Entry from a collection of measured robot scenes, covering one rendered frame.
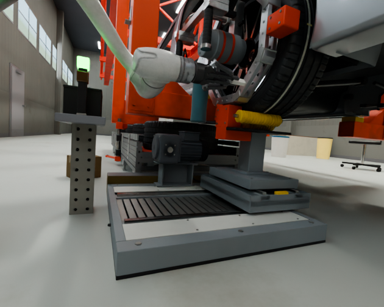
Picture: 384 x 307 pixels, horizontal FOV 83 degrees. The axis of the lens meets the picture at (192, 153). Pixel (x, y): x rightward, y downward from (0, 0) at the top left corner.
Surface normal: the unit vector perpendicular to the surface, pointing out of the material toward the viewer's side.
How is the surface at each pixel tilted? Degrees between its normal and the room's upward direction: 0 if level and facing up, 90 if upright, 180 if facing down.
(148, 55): 79
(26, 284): 0
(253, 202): 90
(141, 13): 90
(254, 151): 90
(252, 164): 90
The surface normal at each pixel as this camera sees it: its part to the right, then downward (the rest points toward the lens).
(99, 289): 0.07, -0.99
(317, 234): 0.39, 0.10
